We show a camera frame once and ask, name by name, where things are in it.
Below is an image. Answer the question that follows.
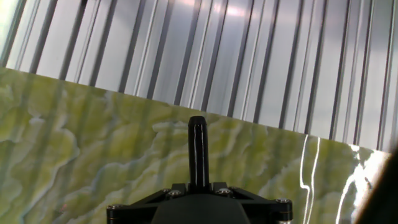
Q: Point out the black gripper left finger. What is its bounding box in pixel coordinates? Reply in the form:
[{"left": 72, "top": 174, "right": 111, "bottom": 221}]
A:
[{"left": 106, "top": 182, "right": 187, "bottom": 224}]

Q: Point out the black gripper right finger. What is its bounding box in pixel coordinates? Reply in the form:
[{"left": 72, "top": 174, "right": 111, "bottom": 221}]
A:
[{"left": 213, "top": 182, "right": 294, "bottom": 224}]

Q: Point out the wooden pool cue black handle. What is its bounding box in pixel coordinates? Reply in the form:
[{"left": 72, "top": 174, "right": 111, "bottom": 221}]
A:
[{"left": 187, "top": 116, "right": 211, "bottom": 192}]

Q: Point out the green marble pattern mat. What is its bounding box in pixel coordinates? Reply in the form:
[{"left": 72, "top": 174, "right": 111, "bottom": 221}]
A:
[{"left": 0, "top": 67, "right": 398, "bottom": 224}]

